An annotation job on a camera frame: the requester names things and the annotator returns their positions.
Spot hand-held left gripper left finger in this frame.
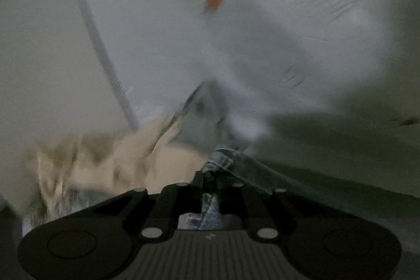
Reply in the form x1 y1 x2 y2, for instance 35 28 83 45
93 171 204 239

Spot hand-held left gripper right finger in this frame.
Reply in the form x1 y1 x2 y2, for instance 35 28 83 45
219 182 329 239

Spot blue denim shorts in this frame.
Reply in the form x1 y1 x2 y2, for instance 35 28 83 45
179 145 274 231

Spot beige crumpled cloth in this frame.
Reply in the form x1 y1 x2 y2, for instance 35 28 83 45
26 118 211 221

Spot grey patterned cloth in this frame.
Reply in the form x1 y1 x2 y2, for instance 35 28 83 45
177 80 232 154

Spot white carrot-print sheet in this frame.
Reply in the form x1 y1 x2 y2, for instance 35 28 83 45
0 0 420 149

